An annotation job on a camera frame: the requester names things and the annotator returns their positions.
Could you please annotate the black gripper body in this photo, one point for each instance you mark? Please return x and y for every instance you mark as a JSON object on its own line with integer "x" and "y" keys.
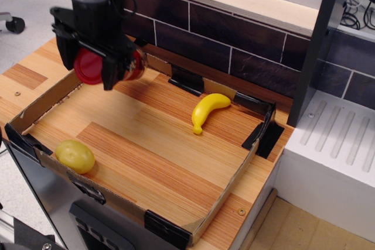
{"x": 99, "y": 26}

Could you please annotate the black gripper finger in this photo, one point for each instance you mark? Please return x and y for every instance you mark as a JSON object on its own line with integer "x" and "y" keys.
{"x": 68, "y": 46}
{"x": 113, "y": 70}

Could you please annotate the red-lidded spice bottle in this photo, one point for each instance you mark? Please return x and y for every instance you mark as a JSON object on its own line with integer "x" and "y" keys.
{"x": 88, "y": 67}

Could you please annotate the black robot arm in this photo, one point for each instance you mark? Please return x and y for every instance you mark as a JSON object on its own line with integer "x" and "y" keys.
{"x": 91, "y": 41}

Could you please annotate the cardboard fence with black tape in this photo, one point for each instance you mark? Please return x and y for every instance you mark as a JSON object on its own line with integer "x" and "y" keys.
{"x": 154, "y": 181}

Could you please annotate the black office chair caster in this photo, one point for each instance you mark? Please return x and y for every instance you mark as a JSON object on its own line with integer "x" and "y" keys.
{"x": 13, "y": 24}

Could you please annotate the yellow toy potato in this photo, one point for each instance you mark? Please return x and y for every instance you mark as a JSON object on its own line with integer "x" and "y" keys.
{"x": 75, "y": 155}

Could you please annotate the yellow toy banana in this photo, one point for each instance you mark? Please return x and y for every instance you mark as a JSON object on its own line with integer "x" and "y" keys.
{"x": 203, "y": 109}

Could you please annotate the black panel with buttons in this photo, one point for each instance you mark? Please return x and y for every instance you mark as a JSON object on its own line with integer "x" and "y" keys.
{"x": 96, "y": 234}

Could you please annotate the white ridged drainboard unit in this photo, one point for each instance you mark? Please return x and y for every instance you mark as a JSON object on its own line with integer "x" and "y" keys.
{"x": 327, "y": 167}

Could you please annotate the dark shelf frame with tiles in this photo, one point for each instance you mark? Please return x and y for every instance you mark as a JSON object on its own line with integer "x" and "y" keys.
{"x": 268, "y": 48}

